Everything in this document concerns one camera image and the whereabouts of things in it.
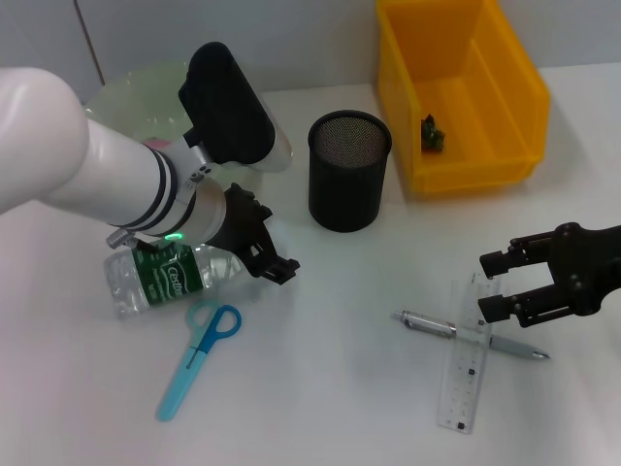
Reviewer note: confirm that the silver grey pen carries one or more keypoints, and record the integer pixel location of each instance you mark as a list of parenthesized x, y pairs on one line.
[(436, 326)]

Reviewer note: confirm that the green glass fruit bowl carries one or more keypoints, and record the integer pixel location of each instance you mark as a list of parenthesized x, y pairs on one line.
[(136, 102)]

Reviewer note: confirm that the clear water bottle green label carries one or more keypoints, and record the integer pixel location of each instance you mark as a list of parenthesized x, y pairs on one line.
[(145, 286)]

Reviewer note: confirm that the blue and teal scissors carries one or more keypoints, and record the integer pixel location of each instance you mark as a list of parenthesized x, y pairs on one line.
[(194, 354)]

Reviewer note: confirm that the yellow plastic bin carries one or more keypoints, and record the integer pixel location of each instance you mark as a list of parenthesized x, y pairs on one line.
[(466, 111)]

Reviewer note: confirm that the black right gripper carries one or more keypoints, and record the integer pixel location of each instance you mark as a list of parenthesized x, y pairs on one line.
[(592, 267)]

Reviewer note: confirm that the black mesh pen holder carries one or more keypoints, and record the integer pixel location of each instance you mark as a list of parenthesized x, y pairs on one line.
[(347, 175)]

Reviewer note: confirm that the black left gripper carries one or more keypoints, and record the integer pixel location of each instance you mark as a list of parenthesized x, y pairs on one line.
[(242, 223)]

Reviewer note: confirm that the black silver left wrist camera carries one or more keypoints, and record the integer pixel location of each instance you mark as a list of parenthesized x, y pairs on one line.
[(228, 111)]

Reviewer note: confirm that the clear plastic ruler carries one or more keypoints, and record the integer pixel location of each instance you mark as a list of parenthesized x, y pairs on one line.
[(466, 378)]

